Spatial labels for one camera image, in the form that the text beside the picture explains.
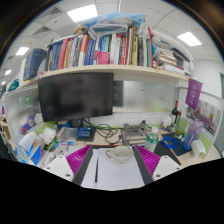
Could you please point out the black desk mat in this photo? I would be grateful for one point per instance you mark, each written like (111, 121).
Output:
(166, 152)

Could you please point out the purple hanging pennant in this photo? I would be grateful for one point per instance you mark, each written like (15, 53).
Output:
(193, 93)

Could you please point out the white wall socket row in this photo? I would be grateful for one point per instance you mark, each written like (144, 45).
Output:
(143, 119)

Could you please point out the white round container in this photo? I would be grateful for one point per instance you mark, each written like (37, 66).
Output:
(167, 122)

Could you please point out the black computer monitor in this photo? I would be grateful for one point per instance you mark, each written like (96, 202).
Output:
(76, 96)

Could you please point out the clear plastic box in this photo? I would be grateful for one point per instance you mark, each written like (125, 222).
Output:
(68, 133)

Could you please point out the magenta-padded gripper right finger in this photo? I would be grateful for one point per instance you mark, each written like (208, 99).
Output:
(166, 166)

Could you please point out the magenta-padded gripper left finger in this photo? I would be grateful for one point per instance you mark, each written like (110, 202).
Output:
(59, 166)

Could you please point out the dark wine bottle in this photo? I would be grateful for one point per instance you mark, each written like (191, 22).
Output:
(174, 115)

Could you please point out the white tissue pile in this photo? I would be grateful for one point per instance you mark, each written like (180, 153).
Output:
(49, 136)

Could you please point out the small blue box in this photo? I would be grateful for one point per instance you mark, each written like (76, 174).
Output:
(85, 133)

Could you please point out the blue tissue box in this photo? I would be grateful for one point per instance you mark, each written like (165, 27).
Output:
(33, 151)

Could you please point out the white ceramic cup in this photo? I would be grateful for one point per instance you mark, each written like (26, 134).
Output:
(119, 155)

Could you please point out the white shelf unit with books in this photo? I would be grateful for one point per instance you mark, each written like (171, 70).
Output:
(116, 68)

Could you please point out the white tissue pack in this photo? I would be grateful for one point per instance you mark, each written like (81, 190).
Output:
(198, 148)

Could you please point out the blank white paper sheet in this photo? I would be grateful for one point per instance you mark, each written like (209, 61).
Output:
(120, 176)

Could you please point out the translucent purple water bottle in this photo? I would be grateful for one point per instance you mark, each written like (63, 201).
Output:
(191, 136)

